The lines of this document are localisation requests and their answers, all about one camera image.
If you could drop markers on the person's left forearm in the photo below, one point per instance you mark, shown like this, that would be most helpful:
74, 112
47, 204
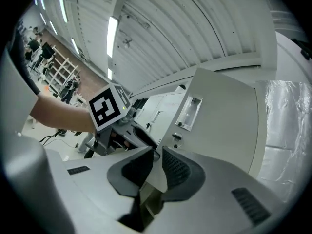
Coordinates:
63, 116

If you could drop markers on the white shelving rack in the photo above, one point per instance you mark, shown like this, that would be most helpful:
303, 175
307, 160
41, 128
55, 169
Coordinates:
62, 67

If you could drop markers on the clear plastic sheet curtain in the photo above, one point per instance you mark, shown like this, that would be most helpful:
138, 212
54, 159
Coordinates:
285, 130

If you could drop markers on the small ceiling-mounted fixture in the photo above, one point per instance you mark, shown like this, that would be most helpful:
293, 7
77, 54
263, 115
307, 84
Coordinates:
126, 43

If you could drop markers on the key with black fob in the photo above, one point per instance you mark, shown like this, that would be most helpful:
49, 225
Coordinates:
148, 125
177, 136

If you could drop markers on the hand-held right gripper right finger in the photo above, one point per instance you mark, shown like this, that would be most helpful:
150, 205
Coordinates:
214, 199

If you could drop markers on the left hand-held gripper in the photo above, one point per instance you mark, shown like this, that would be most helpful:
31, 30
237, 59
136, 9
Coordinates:
104, 108

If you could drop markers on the black wall-mounted box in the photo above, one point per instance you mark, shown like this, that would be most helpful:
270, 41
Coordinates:
305, 53

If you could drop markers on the white paper sheet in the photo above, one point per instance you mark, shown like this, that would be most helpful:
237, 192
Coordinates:
171, 103

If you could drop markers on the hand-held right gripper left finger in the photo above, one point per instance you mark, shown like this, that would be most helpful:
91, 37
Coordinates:
97, 184

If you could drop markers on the long ceiling light tube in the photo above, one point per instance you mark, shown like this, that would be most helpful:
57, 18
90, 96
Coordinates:
112, 36

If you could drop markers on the person's left hand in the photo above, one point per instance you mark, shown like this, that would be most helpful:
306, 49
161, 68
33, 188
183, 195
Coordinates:
114, 138

